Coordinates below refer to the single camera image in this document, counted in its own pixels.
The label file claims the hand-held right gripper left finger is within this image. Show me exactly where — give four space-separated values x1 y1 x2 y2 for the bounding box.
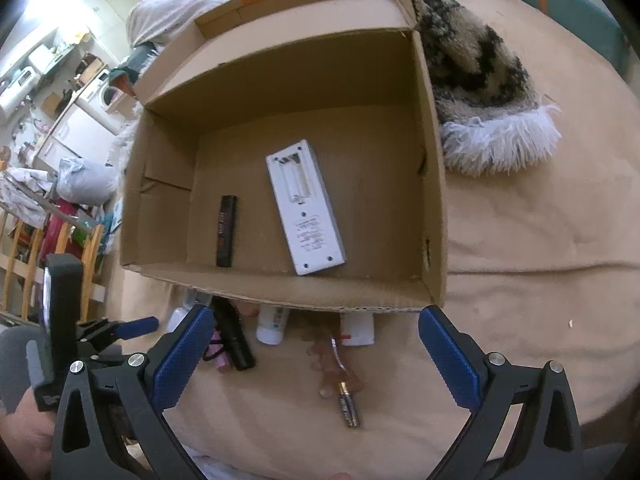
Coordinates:
50 304 216 480

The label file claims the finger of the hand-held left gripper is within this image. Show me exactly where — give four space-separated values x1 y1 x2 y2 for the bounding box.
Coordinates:
75 316 160 357

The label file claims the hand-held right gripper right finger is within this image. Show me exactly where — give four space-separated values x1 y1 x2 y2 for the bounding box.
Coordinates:
418 304 583 480

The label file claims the small pink bottle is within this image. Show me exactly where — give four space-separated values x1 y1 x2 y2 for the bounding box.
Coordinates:
202 330 231 372

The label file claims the black flashlight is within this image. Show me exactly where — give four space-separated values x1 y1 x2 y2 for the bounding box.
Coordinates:
212 299 257 372

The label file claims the black gold battery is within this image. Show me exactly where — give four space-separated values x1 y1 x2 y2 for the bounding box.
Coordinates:
336 381 361 428

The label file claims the translucent pink figure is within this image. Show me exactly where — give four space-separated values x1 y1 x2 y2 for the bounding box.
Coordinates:
302 327 368 401

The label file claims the cardboard box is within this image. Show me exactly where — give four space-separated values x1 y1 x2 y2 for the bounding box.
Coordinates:
119 0 448 312

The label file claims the person's left hand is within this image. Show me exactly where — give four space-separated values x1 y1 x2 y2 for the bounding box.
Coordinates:
0 399 57 472

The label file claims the wooden railing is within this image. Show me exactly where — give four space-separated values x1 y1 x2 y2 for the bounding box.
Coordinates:
0 210 108 321

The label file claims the red cloth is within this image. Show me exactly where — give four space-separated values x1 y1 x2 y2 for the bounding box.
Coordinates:
42 200 76 261

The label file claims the white plastic tube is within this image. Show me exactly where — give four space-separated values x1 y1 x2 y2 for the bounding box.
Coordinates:
255 306 291 346

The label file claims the white crumpled cloth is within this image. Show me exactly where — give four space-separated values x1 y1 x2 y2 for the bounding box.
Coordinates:
0 165 56 226

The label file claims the white plastic bag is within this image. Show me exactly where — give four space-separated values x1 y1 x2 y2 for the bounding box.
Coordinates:
57 157 121 206

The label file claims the black cylindrical tube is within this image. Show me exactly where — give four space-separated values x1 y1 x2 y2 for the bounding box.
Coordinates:
215 195 238 268

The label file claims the beige bed sheet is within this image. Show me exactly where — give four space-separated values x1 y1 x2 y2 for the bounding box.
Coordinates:
107 0 640 480

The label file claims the white cabinet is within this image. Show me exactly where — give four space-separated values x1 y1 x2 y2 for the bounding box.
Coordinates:
35 105 118 171

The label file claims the white remote control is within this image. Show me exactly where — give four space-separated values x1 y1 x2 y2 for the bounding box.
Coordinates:
265 139 347 277

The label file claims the white washing machine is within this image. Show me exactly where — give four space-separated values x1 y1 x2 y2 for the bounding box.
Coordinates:
75 67 126 111

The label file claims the white duvet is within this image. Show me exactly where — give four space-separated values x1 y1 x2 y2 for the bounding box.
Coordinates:
125 0 476 50

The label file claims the teal headboard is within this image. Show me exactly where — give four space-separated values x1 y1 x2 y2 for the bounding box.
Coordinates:
485 0 631 78

